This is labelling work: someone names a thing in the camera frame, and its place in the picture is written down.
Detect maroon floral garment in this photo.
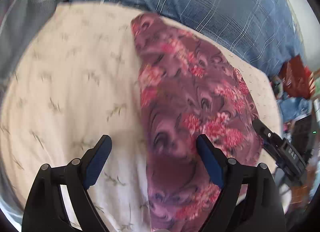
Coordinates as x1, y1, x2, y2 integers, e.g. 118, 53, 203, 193
131, 13, 263, 231

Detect blue crumpled clothing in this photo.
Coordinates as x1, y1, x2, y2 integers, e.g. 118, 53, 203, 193
277, 97, 312, 122

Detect cream leaf-print pillow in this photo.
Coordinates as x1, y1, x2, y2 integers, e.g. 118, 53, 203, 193
0, 2, 283, 232

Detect red plastic bag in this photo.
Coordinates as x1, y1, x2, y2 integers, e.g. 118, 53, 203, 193
278, 54, 315, 100

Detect blue plaid quilt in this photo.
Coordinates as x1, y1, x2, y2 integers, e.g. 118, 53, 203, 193
63, 0, 304, 76

